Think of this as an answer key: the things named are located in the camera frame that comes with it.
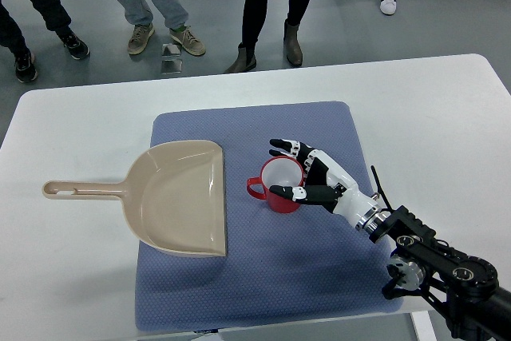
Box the red cup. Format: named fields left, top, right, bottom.
left=246, top=156, right=304, bottom=214

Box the person in black trousers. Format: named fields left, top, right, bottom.
left=0, top=0, right=91, bottom=83

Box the person in black leggings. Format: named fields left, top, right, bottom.
left=224, top=0, right=320, bottom=74

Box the white table leg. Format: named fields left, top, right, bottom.
left=410, top=311, right=437, bottom=341

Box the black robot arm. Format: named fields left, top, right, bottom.
left=365, top=204, right=510, bottom=340

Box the beige plastic dustpan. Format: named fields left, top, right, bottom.
left=42, top=140, right=228, bottom=257

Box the blue textured mat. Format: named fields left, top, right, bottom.
left=135, top=101, right=402, bottom=331

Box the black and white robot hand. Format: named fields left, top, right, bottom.
left=269, top=139, right=382, bottom=232

